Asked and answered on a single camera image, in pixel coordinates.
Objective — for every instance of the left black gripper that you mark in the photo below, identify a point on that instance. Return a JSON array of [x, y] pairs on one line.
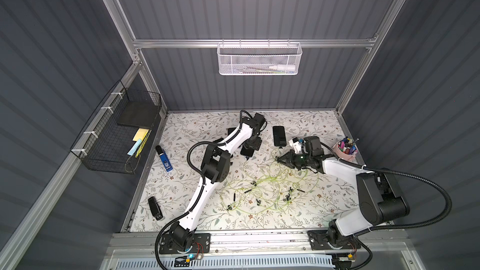
[[247, 150]]

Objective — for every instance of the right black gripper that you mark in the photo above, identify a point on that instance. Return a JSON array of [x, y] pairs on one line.
[[291, 159]]

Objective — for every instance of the black smartphone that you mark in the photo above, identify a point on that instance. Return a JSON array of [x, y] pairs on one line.
[[279, 136]]

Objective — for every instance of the green wired earphones tangle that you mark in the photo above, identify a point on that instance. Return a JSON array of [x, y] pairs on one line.
[[262, 184]]

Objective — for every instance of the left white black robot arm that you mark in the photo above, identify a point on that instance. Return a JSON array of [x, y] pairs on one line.
[[214, 168]]

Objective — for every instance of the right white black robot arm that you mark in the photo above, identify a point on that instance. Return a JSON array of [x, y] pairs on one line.
[[380, 198]]

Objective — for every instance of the pink pen cup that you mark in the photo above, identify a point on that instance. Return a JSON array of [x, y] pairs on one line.
[[346, 149]]

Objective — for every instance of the white marker in basket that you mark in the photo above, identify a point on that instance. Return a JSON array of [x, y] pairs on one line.
[[283, 68]]

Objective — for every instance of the blue marker pen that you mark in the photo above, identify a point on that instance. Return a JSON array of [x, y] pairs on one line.
[[164, 158]]

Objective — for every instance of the yellow sticky note pad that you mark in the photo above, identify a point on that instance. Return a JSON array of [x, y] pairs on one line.
[[140, 134]]

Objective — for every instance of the black foam pad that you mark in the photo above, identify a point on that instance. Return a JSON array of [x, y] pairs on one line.
[[138, 115]]

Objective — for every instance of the black remote device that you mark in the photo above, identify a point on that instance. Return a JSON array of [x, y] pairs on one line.
[[155, 208]]

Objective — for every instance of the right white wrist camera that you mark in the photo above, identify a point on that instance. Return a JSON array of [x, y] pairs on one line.
[[297, 145]]

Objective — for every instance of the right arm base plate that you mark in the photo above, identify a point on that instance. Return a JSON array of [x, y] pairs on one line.
[[331, 240]]

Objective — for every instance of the white wire mesh basket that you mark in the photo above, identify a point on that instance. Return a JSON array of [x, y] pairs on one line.
[[254, 58]]

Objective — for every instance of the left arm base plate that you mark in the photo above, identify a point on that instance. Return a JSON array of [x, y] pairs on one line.
[[196, 243]]

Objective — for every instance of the black wire wall basket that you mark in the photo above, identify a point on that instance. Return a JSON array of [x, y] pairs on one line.
[[107, 147]]

